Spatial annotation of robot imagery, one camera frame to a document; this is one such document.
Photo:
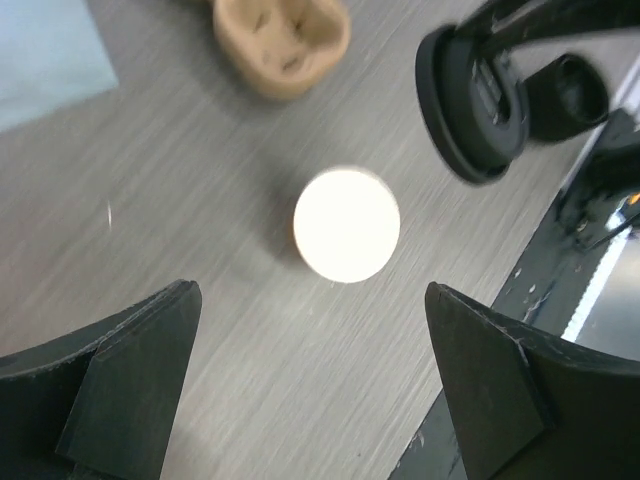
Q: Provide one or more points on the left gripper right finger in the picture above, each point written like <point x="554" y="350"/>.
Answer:
<point x="526" y="404"/>

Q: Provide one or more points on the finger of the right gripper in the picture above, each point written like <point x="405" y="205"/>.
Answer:
<point x="499" y="26"/>

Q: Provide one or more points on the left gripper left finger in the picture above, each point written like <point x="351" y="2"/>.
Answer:
<point x="100" y="402"/>

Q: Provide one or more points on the single black cup lid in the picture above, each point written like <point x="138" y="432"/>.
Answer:
<point x="475" y="107"/>

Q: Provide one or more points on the single brown paper cup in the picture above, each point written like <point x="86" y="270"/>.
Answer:
<point x="346" y="224"/>

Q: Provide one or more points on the light blue paper bag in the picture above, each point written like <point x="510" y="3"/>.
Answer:
<point x="52" y="56"/>

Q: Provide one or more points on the black lid stack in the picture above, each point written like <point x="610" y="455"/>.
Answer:
<point x="567" y="97"/>

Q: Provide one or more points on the brown cup carrier stack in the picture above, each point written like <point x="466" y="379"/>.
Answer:
<point x="282" y="49"/>

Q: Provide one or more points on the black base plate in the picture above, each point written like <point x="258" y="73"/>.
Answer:
<point x="578" y="279"/>

